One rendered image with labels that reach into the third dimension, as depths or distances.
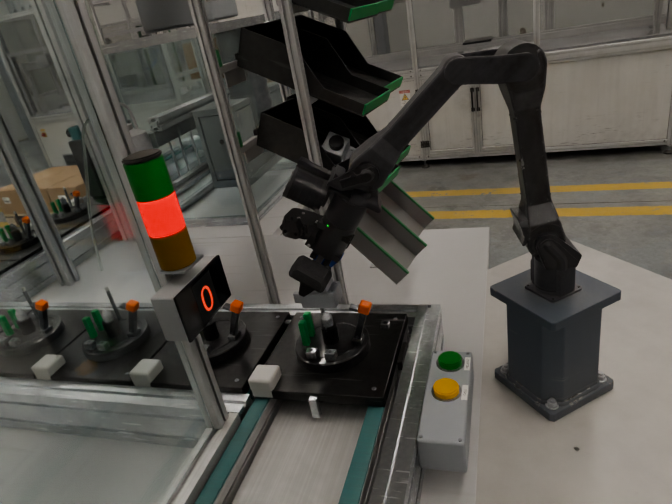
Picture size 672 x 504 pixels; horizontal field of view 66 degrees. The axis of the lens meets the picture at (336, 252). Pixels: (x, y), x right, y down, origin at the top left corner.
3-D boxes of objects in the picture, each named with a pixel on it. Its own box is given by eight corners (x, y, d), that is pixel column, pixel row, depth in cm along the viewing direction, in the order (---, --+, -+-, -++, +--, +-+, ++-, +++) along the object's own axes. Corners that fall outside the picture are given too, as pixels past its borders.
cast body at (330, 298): (343, 295, 92) (336, 261, 89) (336, 308, 88) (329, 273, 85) (299, 295, 95) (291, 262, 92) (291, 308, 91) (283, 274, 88)
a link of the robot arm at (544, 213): (529, 33, 72) (483, 47, 73) (545, 37, 65) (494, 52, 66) (553, 235, 85) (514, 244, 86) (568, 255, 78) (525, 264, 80)
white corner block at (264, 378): (285, 382, 93) (280, 364, 91) (275, 399, 89) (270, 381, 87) (261, 380, 94) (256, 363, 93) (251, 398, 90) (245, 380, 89)
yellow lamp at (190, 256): (203, 253, 72) (192, 222, 70) (184, 271, 68) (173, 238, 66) (173, 254, 74) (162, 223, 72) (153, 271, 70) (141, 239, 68)
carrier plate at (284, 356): (408, 321, 103) (407, 312, 102) (385, 407, 83) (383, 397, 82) (298, 319, 111) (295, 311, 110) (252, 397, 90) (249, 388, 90)
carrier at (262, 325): (291, 319, 111) (278, 269, 106) (244, 397, 91) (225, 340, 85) (196, 318, 119) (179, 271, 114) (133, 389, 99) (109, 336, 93)
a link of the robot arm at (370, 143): (528, 58, 73) (476, 6, 71) (546, 65, 66) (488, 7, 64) (391, 202, 85) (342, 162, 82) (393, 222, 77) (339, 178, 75)
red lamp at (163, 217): (192, 221, 70) (181, 187, 68) (172, 237, 66) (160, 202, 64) (162, 223, 72) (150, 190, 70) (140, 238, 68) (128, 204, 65)
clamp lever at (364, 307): (364, 334, 94) (372, 301, 90) (361, 341, 92) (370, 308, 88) (345, 328, 94) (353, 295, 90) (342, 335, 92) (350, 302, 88)
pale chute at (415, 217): (424, 228, 132) (434, 217, 129) (407, 252, 122) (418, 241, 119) (342, 156, 133) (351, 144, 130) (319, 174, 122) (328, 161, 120)
